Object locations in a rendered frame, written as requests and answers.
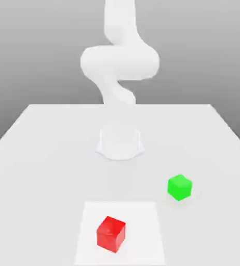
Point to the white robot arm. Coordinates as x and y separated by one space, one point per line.
120 62

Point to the small green cube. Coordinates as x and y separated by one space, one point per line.
179 187

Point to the small red cube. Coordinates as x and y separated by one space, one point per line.
110 234

